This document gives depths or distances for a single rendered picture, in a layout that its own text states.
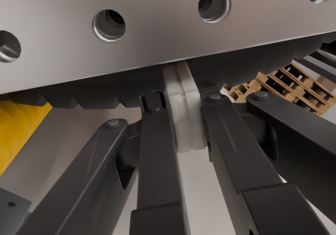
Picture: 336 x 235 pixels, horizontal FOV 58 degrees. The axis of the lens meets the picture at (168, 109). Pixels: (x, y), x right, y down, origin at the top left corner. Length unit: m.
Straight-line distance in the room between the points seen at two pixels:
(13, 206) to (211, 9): 0.54
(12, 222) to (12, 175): 0.43
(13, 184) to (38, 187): 0.07
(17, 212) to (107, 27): 0.50
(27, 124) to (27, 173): 0.78
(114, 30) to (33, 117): 0.15
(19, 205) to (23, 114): 0.38
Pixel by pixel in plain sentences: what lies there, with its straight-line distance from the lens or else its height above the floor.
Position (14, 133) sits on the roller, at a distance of 0.26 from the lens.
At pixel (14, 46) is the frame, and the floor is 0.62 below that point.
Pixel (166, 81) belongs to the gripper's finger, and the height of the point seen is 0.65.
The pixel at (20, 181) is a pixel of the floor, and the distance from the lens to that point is 1.03.
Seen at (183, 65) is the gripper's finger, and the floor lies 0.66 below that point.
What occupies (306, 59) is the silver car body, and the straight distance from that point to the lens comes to 1.69.
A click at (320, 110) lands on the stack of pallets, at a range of 5.11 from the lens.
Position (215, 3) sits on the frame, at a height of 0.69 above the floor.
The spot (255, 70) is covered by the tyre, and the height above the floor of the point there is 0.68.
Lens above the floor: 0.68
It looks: 17 degrees down
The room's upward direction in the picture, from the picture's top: 37 degrees clockwise
